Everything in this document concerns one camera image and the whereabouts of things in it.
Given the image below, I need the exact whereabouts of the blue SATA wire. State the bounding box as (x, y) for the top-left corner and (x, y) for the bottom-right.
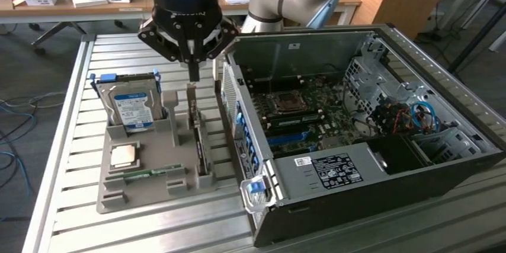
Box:
(408, 101), (442, 131)

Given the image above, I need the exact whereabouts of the wooden desk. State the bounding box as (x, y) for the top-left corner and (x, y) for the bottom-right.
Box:
(0, 0), (363, 55)

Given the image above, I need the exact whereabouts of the red yellow black wire bundle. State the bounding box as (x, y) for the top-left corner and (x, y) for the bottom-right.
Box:
(374, 101), (412, 135)

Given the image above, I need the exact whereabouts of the graphics card with metal bracket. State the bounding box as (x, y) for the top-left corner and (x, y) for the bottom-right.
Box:
(186, 82), (212, 177)

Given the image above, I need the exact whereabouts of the square CPU chip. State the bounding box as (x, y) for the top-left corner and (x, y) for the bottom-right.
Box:
(109, 145), (137, 167)

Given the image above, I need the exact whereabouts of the grey power supply unit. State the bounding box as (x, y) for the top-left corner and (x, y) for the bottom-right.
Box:
(272, 143), (387, 201)

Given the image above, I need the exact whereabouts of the metal disk bay cage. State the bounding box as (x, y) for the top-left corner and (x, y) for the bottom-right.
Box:
(343, 56), (487, 165)

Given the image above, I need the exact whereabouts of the green RAM stick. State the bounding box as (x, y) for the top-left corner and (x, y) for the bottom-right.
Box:
(268, 113), (320, 128)
(105, 163), (186, 180)

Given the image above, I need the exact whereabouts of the grey plastic parts rack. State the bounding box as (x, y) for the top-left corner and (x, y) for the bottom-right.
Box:
(96, 89), (220, 214)

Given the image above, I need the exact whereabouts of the black open PC case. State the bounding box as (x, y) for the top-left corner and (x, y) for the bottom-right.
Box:
(212, 23), (506, 248)

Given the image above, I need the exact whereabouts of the blue expansion slot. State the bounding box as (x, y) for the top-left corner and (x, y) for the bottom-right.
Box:
(267, 130), (314, 147)

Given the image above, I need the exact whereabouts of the metal CPU socket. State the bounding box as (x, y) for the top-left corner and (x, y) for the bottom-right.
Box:
(268, 91), (307, 114)

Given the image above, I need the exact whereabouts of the hard disk with blue carrier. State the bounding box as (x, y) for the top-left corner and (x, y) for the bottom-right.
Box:
(89, 69), (165, 134)

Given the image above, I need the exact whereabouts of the green motherboard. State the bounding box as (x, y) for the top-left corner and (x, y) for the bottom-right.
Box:
(236, 78), (368, 159)

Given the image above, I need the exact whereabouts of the blue floor cable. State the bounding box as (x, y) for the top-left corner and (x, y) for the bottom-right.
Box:
(0, 104), (36, 199)

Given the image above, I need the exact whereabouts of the aluminium slat table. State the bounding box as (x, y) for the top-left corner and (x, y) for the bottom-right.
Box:
(21, 23), (506, 253)

